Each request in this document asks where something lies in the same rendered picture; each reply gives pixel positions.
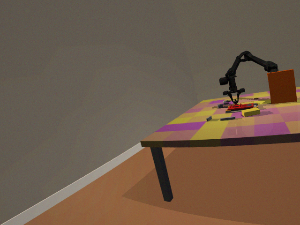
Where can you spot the yellow rectangular block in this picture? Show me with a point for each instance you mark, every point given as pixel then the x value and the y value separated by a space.
pixel 250 112

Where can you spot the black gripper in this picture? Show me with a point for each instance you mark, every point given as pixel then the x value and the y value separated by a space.
pixel 233 89

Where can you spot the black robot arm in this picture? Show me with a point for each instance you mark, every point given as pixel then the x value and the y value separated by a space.
pixel 269 66

